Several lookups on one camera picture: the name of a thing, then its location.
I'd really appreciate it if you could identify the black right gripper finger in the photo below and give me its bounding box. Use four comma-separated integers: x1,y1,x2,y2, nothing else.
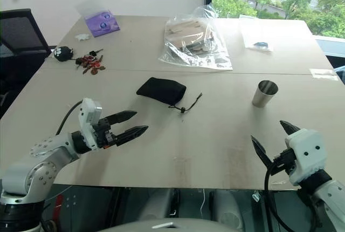
279,120,301,136
250,134,274,169

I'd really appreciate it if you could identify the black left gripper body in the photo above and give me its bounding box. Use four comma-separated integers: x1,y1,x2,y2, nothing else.
93,117,120,149

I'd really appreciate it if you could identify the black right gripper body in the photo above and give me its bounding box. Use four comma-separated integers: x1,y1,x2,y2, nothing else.
268,147,298,176

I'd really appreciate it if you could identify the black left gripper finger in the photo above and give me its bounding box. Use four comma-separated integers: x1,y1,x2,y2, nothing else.
107,110,139,126
115,125,149,147

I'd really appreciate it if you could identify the clear flat plastic bag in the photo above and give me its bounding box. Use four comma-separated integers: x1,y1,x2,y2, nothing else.
238,14,275,54

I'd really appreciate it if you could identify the clear plastic bag with cardboard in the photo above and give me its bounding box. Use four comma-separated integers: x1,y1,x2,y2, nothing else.
157,4,234,72

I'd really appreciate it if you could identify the stainless steel cup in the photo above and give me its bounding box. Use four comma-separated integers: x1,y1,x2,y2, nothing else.
251,79,279,107

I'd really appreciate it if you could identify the clear tape strip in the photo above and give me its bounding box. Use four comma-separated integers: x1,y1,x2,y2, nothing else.
309,68,340,82

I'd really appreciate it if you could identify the bunch of keys with charms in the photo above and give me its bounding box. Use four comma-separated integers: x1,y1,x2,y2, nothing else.
74,49,107,77

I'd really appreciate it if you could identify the small dark blue object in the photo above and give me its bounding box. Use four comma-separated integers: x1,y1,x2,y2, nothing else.
252,41,271,50

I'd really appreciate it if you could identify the purple tissue box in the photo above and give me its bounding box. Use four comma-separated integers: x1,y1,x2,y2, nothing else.
75,0,121,38

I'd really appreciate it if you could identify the black mesh office chair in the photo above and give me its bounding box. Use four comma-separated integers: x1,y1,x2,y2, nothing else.
0,8,52,121

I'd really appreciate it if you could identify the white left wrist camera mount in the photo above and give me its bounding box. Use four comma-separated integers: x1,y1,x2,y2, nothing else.
78,97,104,151

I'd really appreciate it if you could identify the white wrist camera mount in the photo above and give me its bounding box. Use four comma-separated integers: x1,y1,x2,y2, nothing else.
285,128,327,187
78,97,104,151

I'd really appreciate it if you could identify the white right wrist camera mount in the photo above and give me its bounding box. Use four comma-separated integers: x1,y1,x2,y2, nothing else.
285,128,327,187

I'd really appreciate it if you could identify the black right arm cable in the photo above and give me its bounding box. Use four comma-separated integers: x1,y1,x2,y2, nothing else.
264,159,324,232

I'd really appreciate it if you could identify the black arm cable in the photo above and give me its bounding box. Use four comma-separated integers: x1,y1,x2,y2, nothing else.
264,159,324,232
54,100,83,136

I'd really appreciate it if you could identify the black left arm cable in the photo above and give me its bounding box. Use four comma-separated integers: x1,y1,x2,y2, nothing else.
54,100,83,136

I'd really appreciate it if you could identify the black drawstring pouch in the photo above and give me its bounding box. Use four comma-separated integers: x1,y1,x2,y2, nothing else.
135,76,203,114

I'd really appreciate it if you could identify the black plush keychain ball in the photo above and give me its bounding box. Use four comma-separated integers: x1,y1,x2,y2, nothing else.
52,45,75,63

